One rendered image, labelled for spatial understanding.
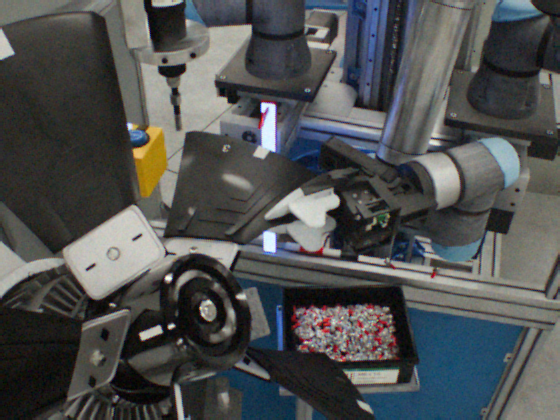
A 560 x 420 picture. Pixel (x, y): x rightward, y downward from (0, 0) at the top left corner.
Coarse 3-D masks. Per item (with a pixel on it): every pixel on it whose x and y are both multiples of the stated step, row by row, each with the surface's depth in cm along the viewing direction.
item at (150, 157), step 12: (156, 132) 109; (144, 144) 106; (156, 144) 108; (144, 156) 104; (156, 156) 109; (144, 168) 105; (156, 168) 110; (144, 180) 106; (156, 180) 111; (144, 192) 108
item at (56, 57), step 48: (48, 48) 61; (96, 48) 63; (0, 96) 58; (48, 96) 60; (96, 96) 61; (0, 144) 58; (48, 144) 59; (96, 144) 60; (0, 192) 58; (48, 192) 59; (96, 192) 60; (48, 240) 59
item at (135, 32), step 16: (128, 0) 46; (128, 16) 47; (144, 16) 48; (128, 32) 48; (144, 32) 48; (192, 32) 51; (208, 32) 51; (128, 48) 49; (144, 48) 49; (160, 48) 49; (176, 48) 49; (192, 48) 49; (208, 48) 51; (160, 64) 49; (176, 64) 49
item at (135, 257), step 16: (128, 208) 60; (112, 224) 60; (128, 224) 60; (144, 224) 60; (80, 240) 60; (96, 240) 60; (112, 240) 60; (128, 240) 60; (144, 240) 61; (64, 256) 60; (80, 256) 60; (96, 256) 60; (128, 256) 60; (144, 256) 60; (160, 256) 61; (80, 272) 60; (96, 272) 60; (112, 272) 60; (128, 272) 60; (96, 288) 60; (112, 288) 60
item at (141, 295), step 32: (192, 256) 59; (128, 288) 60; (160, 288) 55; (192, 288) 58; (224, 288) 62; (160, 320) 54; (192, 320) 56; (224, 320) 60; (128, 352) 57; (160, 352) 55; (192, 352) 54; (224, 352) 58; (128, 384) 61; (160, 384) 59
